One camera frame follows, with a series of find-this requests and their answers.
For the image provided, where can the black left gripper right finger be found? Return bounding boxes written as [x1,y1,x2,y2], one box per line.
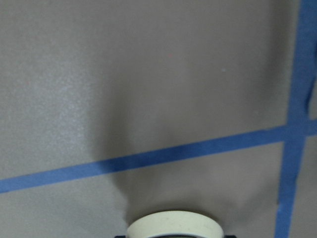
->
[222,234,236,238]

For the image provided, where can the blue and cream call bell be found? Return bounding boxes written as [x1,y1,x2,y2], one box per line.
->
[126,210,225,238]

